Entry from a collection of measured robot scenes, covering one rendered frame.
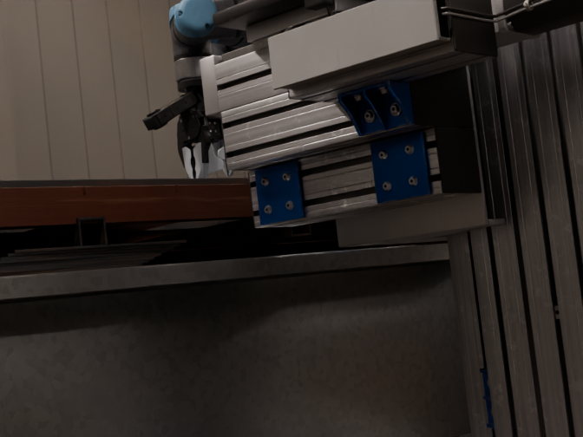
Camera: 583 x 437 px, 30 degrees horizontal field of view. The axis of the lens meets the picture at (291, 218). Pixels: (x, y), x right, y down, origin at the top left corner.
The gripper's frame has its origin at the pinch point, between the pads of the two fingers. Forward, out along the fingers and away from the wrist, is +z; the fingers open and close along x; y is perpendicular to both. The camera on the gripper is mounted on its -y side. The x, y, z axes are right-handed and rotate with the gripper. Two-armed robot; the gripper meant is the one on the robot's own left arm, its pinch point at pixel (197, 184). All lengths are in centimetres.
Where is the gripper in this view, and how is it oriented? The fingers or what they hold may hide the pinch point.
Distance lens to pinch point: 210.6
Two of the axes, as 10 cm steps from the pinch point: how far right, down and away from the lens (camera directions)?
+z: 1.1, 9.9, -0.8
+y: 7.5, -0.3, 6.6
